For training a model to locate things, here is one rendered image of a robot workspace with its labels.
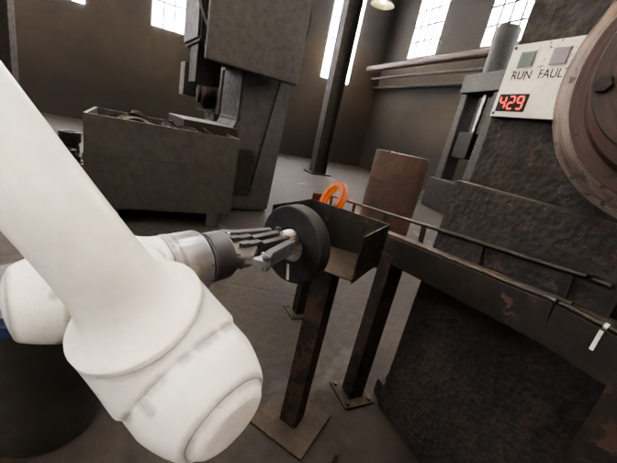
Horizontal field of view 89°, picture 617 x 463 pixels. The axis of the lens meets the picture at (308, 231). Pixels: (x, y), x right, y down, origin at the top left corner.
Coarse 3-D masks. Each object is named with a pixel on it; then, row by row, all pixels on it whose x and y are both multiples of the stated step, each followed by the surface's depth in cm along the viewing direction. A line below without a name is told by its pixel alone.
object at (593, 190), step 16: (608, 16) 56; (592, 32) 58; (576, 64) 60; (560, 96) 62; (560, 112) 62; (560, 128) 62; (560, 144) 61; (560, 160) 61; (576, 160) 59; (576, 176) 59; (592, 176) 57; (592, 192) 56; (608, 192) 55; (608, 208) 54
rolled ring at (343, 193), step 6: (330, 186) 154; (336, 186) 150; (342, 186) 145; (324, 192) 156; (330, 192) 155; (342, 192) 143; (348, 192) 145; (324, 198) 155; (342, 198) 142; (336, 204) 143; (342, 204) 143
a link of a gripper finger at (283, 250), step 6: (288, 240) 55; (294, 240) 56; (276, 246) 52; (282, 246) 52; (288, 246) 54; (270, 252) 50; (276, 252) 51; (282, 252) 52; (288, 252) 55; (264, 258) 48; (270, 258) 48; (276, 258) 51; (282, 258) 53; (264, 270) 48
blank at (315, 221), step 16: (288, 208) 59; (304, 208) 59; (272, 224) 63; (288, 224) 60; (304, 224) 57; (320, 224) 57; (304, 240) 58; (320, 240) 56; (288, 256) 63; (304, 256) 58; (320, 256) 56; (288, 272) 62; (304, 272) 59; (320, 272) 59
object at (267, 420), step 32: (352, 224) 94; (384, 224) 89; (352, 256) 92; (320, 288) 88; (320, 320) 90; (288, 384) 100; (256, 416) 104; (288, 416) 102; (320, 416) 109; (288, 448) 96
